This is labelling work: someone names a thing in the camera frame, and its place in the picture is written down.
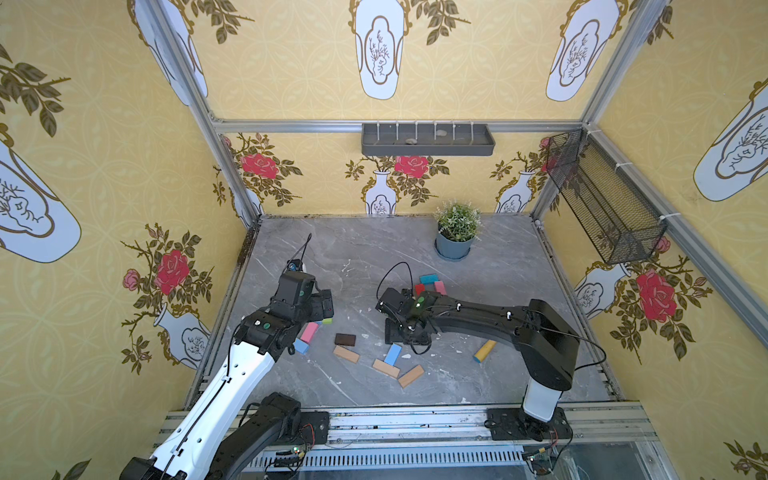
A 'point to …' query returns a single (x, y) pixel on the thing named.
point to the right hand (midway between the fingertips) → (397, 343)
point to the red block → (419, 288)
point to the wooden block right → (410, 377)
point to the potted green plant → (458, 226)
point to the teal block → (431, 278)
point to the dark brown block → (345, 339)
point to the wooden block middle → (386, 368)
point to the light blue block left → (301, 346)
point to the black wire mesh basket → (620, 220)
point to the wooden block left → (346, 354)
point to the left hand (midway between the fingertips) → (315, 297)
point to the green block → (327, 321)
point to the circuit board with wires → (289, 458)
